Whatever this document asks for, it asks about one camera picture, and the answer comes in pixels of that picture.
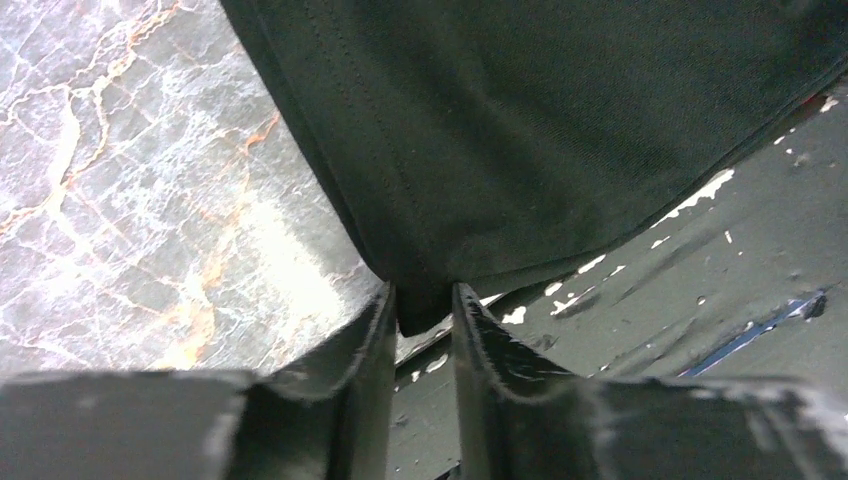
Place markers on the black floral t-shirt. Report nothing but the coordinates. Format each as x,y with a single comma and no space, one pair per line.
504,143

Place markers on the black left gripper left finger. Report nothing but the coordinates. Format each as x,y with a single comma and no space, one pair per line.
323,416

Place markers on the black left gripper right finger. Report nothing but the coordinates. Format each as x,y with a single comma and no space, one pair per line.
521,416

